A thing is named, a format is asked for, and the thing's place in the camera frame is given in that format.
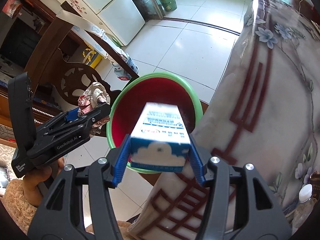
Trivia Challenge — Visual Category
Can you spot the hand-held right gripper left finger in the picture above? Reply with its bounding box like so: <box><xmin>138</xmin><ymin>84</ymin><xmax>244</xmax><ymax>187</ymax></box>
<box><xmin>27</xmin><ymin>134</ymin><xmax>132</xmax><ymax>240</ymax></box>

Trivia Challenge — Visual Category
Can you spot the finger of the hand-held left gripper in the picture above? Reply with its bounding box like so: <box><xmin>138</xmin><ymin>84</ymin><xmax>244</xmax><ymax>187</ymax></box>
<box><xmin>49</xmin><ymin>103</ymin><xmax>111</xmax><ymax>138</ymax></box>
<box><xmin>36</xmin><ymin>107</ymin><xmax>84</xmax><ymax>133</ymax></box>

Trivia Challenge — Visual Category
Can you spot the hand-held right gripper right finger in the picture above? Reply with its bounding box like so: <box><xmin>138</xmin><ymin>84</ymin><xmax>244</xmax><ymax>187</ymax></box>
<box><xmin>186</xmin><ymin>132</ymin><xmax>293</xmax><ymax>240</ymax></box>

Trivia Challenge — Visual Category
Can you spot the floral wrapper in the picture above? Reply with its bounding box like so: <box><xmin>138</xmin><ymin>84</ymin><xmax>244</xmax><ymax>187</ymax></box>
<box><xmin>78</xmin><ymin>82</ymin><xmax>111</xmax><ymax>138</ymax></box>

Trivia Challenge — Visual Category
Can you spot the blue and white milk carton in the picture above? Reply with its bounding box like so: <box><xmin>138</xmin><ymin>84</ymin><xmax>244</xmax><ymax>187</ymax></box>
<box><xmin>129</xmin><ymin>102</ymin><xmax>192</xmax><ymax>173</ymax></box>

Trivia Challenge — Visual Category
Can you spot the red basin with green rim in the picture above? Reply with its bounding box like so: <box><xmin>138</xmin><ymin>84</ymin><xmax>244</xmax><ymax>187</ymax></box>
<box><xmin>106</xmin><ymin>73</ymin><xmax>203</xmax><ymax>174</ymax></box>

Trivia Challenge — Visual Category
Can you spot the person's left forearm beige sleeve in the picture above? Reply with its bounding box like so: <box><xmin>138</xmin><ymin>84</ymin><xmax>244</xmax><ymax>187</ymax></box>
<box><xmin>2</xmin><ymin>179</ymin><xmax>50</xmax><ymax>232</ymax></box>

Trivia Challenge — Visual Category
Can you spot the person's left hand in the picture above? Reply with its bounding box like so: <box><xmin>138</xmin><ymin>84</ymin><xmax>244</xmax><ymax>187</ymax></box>
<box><xmin>22</xmin><ymin>156</ymin><xmax>65</xmax><ymax>207</ymax></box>

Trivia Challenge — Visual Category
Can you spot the carved wooden chair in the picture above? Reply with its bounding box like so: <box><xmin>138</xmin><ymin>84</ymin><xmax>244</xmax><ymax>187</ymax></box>
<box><xmin>24</xmin><ymin>47</ymin><xmax>122</xmax><ymax>138</ymax></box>

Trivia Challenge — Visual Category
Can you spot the clear plastic water bottle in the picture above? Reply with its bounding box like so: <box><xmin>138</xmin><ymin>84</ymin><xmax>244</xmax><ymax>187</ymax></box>
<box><xmin>124</xmin><ymin>54</ymin><xmax>139</xmax><ymax>75</ymax></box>
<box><xmin>114</xmin><ymin>64</ymin><xmax>132</xmax><ymax>81</ymax></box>

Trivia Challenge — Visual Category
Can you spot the yellow bag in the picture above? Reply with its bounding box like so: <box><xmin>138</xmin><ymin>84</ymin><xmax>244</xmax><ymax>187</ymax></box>
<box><xmin>82</xmin><ymin>46</ymin><xmax>103</xmax><ymax>68</ymax></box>

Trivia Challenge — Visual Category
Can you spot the black television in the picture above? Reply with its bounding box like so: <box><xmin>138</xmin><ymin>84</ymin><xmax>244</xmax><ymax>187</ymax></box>
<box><xmin>0</xmin><ymin>19</ymin><xmax>42</xmax><ymax>68</ymax></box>

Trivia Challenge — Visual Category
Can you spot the white refrigerator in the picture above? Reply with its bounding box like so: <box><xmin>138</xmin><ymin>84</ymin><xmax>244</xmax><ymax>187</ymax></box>
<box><xmin>60</xmin><ymin>0</ymin><xmax>146</xmax><ymax>47</ymax></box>

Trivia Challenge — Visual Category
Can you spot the clear bottle with white cap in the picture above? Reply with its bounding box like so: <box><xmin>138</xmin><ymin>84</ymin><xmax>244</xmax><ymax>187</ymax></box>
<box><xmin>291</xmin><ymin>184</ymin><xmax>317</xmax><ymax>230</ymax></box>

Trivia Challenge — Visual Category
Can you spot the red box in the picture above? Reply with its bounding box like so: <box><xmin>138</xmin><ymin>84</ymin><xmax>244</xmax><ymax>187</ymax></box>
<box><xmin>2</xmin><ymin>0</ymin><xmax>23</xmax><ymax>18</ymax></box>

